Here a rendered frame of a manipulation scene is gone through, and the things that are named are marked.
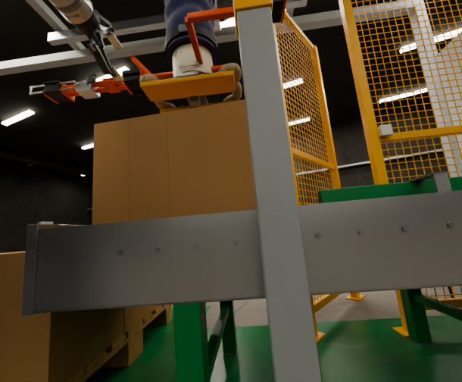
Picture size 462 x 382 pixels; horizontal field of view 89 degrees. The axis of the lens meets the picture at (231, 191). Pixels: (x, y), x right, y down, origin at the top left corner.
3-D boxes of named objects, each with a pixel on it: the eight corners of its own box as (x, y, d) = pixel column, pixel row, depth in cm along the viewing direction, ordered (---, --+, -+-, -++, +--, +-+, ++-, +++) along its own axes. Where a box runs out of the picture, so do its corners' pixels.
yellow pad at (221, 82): (235, 91, 91) (234, 79, 92) (234, 74, 81) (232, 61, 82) (151, 101, 93) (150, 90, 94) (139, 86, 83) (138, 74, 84)
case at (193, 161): (280, 227, 103) (270, 142, 110) (288, 227, 64) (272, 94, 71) (153, 239, 111) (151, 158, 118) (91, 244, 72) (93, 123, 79)
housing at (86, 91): (101, 98, 104) (101, 89, 105) (90, 89, 97) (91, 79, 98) (85, 99, 104) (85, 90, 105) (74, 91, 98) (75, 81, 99)
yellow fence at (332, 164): (350, 295, 179) (310, 54, 216) (365, 296, 172) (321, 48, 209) (296, 339, 116) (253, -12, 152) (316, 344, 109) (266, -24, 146)
